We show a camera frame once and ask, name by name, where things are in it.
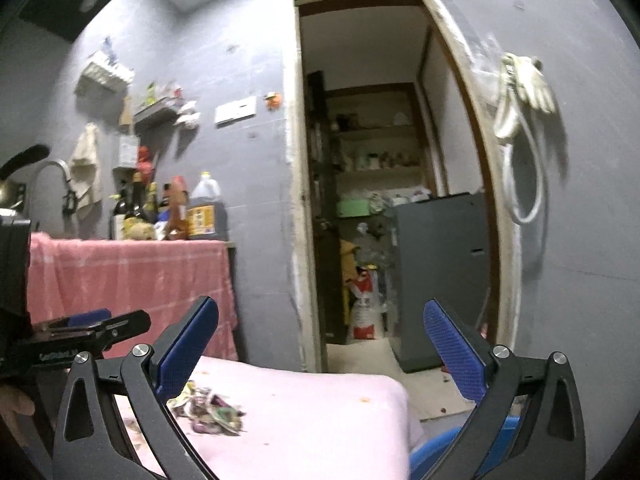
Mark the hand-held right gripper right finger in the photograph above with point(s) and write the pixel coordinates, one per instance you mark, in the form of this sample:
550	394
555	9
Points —
452	347

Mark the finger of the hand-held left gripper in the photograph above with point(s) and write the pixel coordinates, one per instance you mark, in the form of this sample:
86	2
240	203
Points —
125	325
90	317

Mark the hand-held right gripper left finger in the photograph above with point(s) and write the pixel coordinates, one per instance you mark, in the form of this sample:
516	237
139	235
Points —
187	350

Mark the silver wrapper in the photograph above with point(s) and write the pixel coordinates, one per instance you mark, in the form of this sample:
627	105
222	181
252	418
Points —
187	400

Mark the green wrapper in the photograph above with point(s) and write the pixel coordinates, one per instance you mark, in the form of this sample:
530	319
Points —
222	415

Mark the blue plastic bucket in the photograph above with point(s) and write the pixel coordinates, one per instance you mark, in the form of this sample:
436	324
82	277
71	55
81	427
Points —
435	455

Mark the person's left hand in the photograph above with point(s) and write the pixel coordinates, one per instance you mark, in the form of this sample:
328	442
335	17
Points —
17	401

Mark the pink plaid cloth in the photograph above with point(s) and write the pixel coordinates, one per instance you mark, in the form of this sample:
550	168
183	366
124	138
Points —
125	280

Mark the white red rice bag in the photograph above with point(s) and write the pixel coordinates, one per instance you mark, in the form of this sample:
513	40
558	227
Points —
365	310

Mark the chrome faucet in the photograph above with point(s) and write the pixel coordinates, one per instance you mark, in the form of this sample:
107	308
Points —
52	164

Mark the beige hanging cloth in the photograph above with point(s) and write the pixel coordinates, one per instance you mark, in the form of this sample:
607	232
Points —
85	170

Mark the yellow oil bottle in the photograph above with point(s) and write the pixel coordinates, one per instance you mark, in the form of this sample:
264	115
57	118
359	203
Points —
152	202

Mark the yellow bag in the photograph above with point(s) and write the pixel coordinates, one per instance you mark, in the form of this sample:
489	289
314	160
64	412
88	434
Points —
348	260

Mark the large cooking oil jug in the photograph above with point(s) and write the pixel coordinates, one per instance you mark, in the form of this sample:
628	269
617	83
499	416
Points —
206	215

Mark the pink ribbed towel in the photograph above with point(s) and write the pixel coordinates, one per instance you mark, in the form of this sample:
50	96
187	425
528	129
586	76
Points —
310	420

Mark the dark wooden door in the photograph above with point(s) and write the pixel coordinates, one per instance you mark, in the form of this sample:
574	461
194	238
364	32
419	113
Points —
325	260

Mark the red plastic item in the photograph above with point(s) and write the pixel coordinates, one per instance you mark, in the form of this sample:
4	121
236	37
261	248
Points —
144	160

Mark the green box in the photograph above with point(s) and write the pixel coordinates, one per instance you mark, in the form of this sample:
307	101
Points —
352	208

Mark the hanging wooden board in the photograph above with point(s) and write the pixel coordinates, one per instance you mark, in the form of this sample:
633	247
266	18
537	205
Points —
126	112

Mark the row of shelf jars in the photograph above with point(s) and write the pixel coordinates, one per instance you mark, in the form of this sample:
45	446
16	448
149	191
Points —
372	162

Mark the crumpled white plastic bag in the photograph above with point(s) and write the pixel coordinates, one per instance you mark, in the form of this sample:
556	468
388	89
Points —
189	116

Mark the green seasoning packet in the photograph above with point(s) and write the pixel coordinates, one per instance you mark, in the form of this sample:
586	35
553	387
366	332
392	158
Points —
150	95

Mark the wooden storage shelf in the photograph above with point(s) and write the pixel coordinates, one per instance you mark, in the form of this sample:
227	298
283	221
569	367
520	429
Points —
375	132

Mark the beige seasoning packet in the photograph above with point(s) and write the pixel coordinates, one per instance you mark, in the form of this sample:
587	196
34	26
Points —
167	92

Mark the blue basket hook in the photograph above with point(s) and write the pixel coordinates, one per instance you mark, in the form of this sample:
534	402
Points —
109	47

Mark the cream rubber gloves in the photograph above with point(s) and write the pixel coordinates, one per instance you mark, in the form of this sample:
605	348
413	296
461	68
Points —
537	85

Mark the clear hanging plastic bag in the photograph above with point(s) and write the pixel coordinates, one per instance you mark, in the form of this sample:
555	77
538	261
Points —
485	70

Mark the white wall box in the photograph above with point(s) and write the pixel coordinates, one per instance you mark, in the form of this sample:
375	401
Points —
127	152

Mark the wooden door frame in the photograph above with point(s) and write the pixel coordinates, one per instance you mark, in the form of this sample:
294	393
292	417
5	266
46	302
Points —
300	210

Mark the grey wall shelf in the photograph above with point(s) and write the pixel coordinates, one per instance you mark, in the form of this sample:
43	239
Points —
155	112

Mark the white wall basket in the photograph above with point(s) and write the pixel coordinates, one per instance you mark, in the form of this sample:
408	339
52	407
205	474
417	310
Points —
102	72

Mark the white wall switch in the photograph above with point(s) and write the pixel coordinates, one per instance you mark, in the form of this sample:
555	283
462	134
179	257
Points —
225	113

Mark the white wall socket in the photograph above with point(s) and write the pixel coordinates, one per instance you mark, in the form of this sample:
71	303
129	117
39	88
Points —
246	107

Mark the orange wall hook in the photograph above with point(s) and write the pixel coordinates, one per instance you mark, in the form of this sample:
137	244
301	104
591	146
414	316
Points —
272	100

